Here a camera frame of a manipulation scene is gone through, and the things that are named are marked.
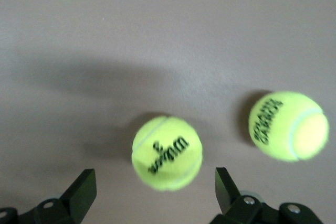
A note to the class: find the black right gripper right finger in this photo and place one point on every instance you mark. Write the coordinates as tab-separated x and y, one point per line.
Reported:
236	205

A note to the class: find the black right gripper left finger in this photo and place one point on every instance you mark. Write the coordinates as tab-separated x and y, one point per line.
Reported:
73	203

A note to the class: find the yellow Wilson tennis ball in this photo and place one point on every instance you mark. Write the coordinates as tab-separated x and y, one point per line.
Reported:
168	153

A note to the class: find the yellow Roland Garros tennis ball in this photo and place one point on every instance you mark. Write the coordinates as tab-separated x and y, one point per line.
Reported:
288	127

